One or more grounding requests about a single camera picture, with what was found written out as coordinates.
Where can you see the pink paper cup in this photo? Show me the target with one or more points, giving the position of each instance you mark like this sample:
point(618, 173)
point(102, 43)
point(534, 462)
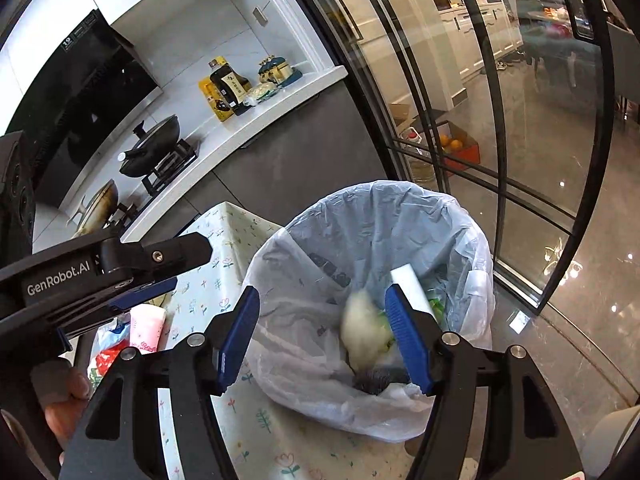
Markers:
point(147, 327)

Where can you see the black framed glass door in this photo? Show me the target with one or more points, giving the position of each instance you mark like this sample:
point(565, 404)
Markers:
point(450, 85)

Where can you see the red cardboard box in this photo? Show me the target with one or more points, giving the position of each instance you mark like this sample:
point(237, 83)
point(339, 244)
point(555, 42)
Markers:
point(468, 153)

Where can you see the wall outlet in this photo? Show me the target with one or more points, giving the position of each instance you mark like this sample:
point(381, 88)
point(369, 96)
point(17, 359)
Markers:
point(260, 16)

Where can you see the flat brown cardboard box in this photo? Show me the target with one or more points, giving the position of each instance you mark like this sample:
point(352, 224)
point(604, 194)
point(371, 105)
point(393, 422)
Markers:
point(404, 115)

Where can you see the person's left hand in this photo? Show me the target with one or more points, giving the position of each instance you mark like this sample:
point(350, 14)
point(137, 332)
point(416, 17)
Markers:
point(62, 395)

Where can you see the white tissue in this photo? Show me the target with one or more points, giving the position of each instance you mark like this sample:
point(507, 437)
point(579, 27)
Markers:
point(362, 325)

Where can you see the white sideboard cabinet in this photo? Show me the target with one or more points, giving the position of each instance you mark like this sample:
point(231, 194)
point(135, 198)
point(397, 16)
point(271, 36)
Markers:
point(475, 35)

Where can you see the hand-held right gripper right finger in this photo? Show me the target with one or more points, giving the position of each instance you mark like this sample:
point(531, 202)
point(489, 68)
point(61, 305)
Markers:
point(407, 342)

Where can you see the clear jug with red cap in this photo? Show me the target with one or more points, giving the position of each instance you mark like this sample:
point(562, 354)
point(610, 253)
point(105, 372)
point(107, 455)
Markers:
point(417, 155)

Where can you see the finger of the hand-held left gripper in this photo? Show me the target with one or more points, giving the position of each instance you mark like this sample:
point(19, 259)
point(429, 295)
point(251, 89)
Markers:
point(145, 292)
point(165, 255)

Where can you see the spice jar set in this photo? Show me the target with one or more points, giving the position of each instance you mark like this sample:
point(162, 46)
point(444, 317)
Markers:
point(280, 70)

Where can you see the small clear plastic bag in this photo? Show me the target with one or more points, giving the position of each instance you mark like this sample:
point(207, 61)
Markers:
point(261, 94)

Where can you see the frying pan with glass lid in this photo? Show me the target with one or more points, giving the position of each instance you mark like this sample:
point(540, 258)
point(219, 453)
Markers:
point(97, 210)

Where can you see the silver blue snack packet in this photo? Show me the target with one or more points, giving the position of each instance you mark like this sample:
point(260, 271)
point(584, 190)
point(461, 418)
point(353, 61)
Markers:
point(114, 331)

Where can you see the floral tablecloth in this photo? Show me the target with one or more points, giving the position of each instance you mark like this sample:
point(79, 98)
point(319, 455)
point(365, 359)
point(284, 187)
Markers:
point(280, 452)

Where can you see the orange fruit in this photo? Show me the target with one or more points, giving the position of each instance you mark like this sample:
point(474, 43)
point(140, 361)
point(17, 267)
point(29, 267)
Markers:
point(455, 145)
point(444, 139)

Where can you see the dark sauce bottle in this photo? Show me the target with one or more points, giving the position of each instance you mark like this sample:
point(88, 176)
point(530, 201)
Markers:
point(230, 87)

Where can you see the dark dining table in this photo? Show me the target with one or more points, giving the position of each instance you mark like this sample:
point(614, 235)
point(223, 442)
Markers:
point(560, 45)

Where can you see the red plastic wrapper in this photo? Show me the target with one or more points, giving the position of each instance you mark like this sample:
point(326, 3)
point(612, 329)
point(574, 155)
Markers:
point(107, 361)

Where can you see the black range hood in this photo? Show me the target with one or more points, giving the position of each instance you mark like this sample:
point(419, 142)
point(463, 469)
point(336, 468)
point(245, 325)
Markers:
point(90, 90)

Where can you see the black gas stove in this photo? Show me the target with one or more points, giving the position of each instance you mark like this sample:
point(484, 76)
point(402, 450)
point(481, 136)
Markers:
point(170, 166)

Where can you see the black wok with lid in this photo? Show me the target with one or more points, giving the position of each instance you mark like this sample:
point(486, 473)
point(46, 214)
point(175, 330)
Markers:
point(150, 152)

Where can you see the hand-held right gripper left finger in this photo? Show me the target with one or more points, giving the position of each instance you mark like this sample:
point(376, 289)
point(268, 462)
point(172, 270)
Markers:
point(237, 342)

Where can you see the white foam block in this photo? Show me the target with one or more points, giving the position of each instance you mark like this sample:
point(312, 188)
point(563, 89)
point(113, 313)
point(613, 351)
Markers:
point(412, 285)

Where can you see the dark torn foil wrapper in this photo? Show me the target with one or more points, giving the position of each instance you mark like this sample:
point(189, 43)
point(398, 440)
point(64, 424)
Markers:
point(372, 379)

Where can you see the grey kitchen cabinet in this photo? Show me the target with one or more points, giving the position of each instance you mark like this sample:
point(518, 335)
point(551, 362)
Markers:
point(300, 160)

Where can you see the trash bin with white bag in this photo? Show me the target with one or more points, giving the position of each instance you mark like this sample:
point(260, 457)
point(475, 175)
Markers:
point(350, 230)

